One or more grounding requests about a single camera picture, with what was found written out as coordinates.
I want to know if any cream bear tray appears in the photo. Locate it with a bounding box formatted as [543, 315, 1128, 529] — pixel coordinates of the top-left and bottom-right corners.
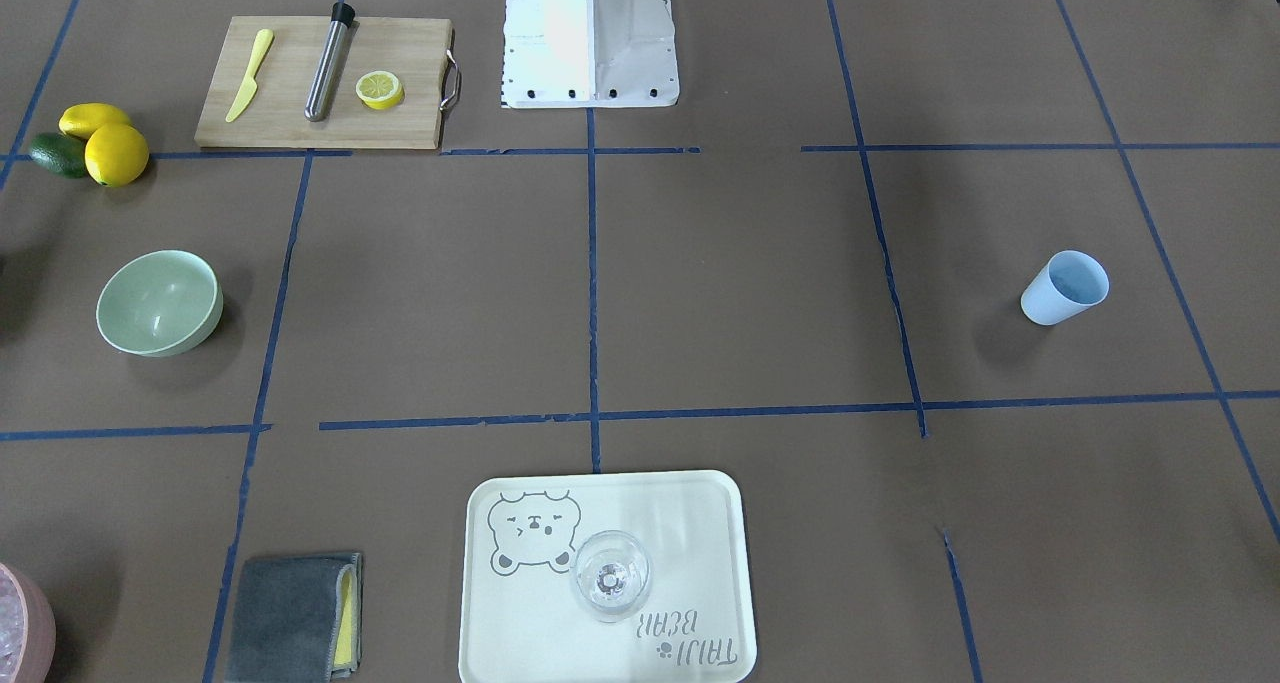
[458, 469, 758, 682]

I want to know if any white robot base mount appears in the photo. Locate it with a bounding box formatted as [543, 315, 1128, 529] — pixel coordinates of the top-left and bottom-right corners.
[500, 0, 681, 110]

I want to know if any light green bowl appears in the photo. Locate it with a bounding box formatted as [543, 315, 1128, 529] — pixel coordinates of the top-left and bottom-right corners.
[95, 249, 225, 358]

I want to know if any half lemon slice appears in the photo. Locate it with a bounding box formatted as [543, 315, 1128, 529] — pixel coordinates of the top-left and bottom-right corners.
[355, 72, 404, 113]

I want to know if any yellow plastic knife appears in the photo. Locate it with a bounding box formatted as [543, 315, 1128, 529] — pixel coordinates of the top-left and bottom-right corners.
[224, 29, 275, 123]

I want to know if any yellow lemon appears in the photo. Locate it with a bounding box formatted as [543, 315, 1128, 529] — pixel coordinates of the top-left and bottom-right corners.
[58, 101, 132, 141]
[84, 123, 150, 187]

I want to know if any green avocado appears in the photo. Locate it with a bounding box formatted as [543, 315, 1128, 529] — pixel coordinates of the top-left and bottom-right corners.
[28, 132, 90, 180]

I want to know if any light blue plastic cup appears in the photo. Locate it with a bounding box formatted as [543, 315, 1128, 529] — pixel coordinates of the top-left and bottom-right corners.
[1020, 249, 1110, 326]

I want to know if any clear wine glass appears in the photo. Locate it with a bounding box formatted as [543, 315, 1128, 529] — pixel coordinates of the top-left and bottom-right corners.
[571, 531, 654, 624]

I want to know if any wooden cutting board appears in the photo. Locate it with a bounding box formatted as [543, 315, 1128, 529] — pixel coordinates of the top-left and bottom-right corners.
[195, 17, 454, 151]

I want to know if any pink bowl of ice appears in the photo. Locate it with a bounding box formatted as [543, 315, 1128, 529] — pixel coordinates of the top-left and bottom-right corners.
[1, 563, 56, 682]

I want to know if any yellow lemon lower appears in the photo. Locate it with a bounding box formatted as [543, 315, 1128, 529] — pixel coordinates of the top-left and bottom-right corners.
[84, 123, 150, 187]

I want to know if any yellow lemon upper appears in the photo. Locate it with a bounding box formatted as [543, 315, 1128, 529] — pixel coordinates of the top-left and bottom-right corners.
[58, 101, 132, 141]

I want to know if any grey yellow folded cloth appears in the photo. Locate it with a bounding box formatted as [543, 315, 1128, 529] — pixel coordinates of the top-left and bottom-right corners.
[224, 551, 364, 682]

